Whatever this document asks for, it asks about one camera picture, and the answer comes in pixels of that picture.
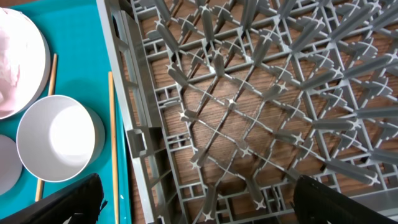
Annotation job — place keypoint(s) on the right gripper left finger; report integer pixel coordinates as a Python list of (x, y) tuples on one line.
[(79, 202)]

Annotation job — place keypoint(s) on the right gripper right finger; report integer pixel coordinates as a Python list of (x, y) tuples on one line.
[(316, 203)]

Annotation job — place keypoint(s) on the grey-green bowl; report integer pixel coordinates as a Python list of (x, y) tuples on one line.
[(58, 137)]

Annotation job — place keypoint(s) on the pink small bowl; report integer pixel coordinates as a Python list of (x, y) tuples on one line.
[(11, 165)]

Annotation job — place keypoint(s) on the white napkin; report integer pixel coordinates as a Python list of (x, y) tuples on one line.
[(10, 62)]

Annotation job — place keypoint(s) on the grey dishwasher rack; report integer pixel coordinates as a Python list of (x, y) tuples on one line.
[(226, 103)]

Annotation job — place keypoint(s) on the left wooden chopstick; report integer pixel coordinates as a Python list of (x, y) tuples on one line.
[(52, 80)]

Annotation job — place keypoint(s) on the wooden chopstick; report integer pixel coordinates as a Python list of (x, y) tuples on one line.
[(52, 80), (114, 154)]

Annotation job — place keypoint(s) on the right wooden chopstick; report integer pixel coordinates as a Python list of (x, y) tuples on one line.
[(114, 154)]

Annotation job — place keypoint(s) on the large white plate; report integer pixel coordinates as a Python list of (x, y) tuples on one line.
[(25, 62)]

